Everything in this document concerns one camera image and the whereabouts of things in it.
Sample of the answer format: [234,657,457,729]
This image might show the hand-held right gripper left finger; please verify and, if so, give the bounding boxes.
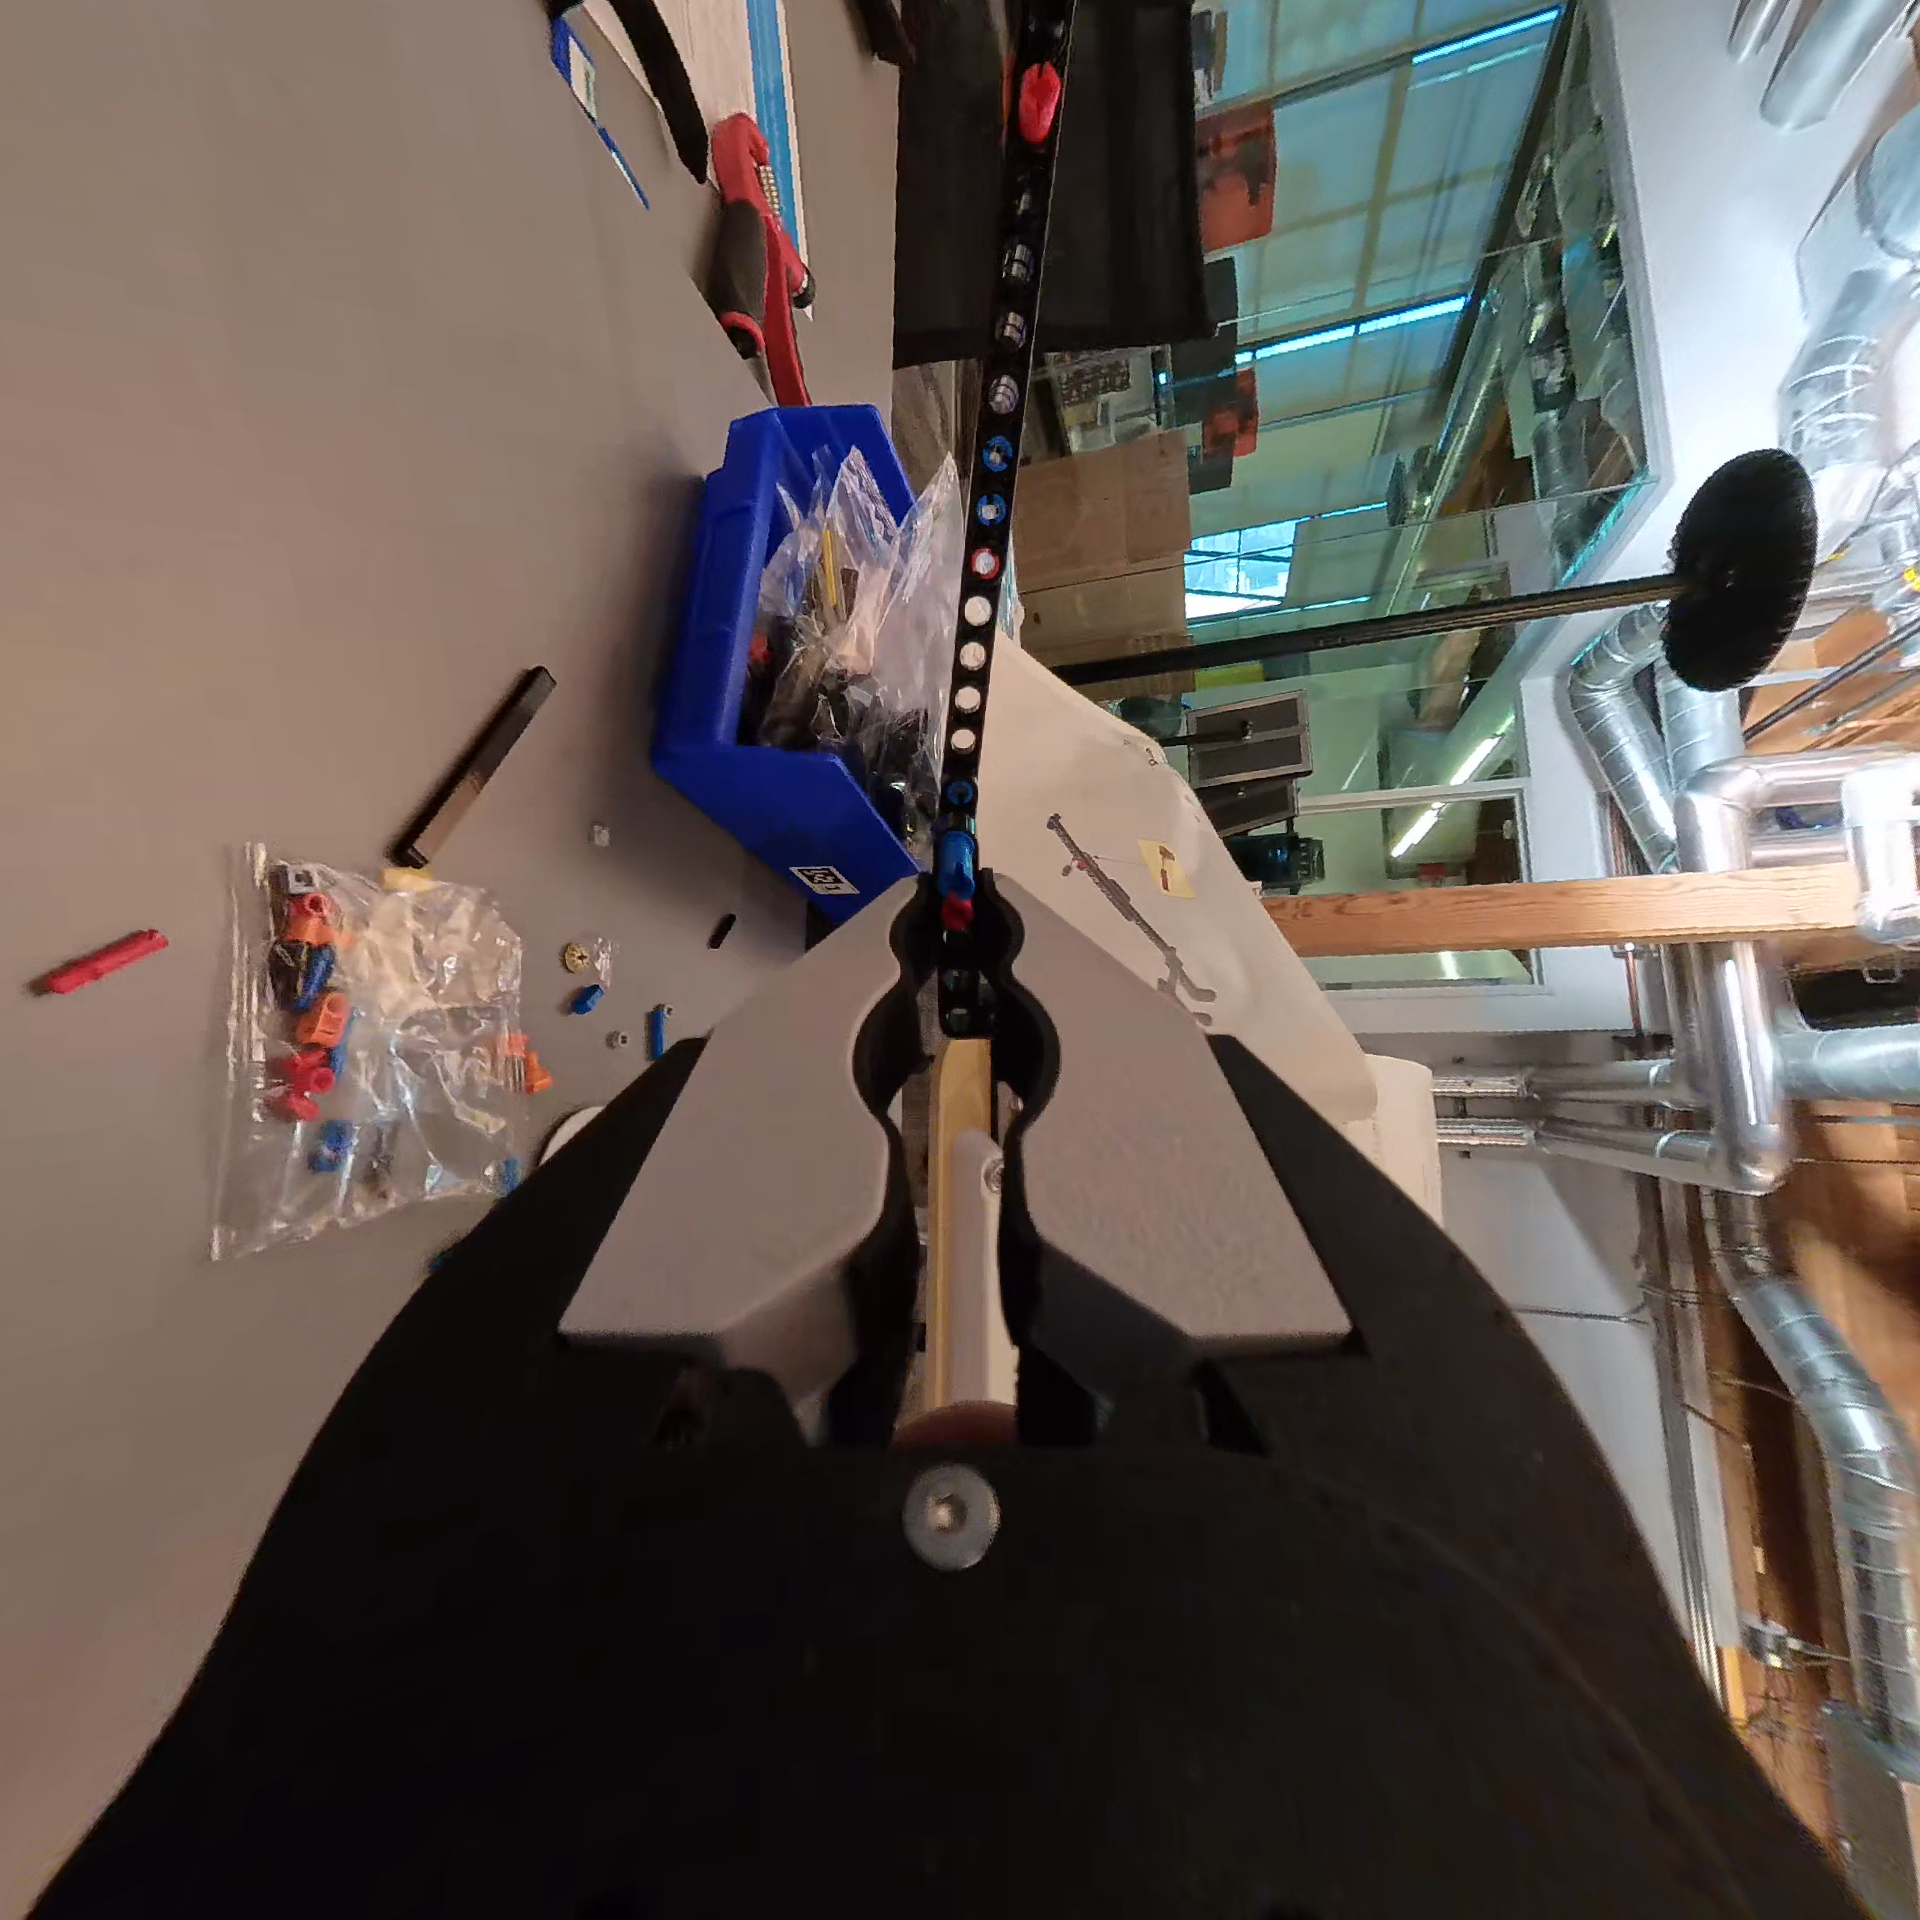
[552,880,924,1446]

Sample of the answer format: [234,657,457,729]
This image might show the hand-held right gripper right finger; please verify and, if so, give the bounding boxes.
[995,871,1372,1441]

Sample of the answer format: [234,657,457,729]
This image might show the white instruction booklet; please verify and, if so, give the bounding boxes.
[979,634,1385,1187]

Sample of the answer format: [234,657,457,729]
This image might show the black lego technic assembly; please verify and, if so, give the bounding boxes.
[930,0,1087,1044]

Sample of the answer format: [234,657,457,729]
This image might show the clear bag small lego parts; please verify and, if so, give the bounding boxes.
[214,843,549,1261]

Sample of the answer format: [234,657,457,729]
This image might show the long black lego beam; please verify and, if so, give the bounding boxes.
[392,666,557,871]

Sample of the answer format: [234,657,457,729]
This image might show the bundle of clear lego bags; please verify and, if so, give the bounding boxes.
[751,449,970,843]

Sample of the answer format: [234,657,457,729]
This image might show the red lego pin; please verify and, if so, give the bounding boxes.
[36,927,169,999]

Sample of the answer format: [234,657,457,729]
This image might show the blue plastic storage bin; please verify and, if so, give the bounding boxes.
[653,409,924,922]

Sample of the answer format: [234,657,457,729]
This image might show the cardboard box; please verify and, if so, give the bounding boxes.
[1020,432,1198,666]

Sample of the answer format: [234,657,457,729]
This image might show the black disc on pole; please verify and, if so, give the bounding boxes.
[1050,445,1821,692]

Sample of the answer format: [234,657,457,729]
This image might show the red black hand tool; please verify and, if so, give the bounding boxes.
[706,114,822,411]

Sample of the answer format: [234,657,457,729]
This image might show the black monitor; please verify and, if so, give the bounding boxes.
[889,0,1220,374]

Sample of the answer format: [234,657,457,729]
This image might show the wooden post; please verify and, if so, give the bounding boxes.
[1271,869,1874,957]

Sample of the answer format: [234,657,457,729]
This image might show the spiral silver duct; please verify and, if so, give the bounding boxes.
[1702,1183,1920,1801]

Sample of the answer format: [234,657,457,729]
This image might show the orange wall poster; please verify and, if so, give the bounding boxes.
[1198,369,1263,493]
[1196,102,1273,256]

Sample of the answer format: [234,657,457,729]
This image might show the insulated silver duct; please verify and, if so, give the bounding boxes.
[1723,0,1920,508]

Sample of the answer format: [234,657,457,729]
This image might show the black curved strap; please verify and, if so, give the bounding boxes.
[602,0,714,186]

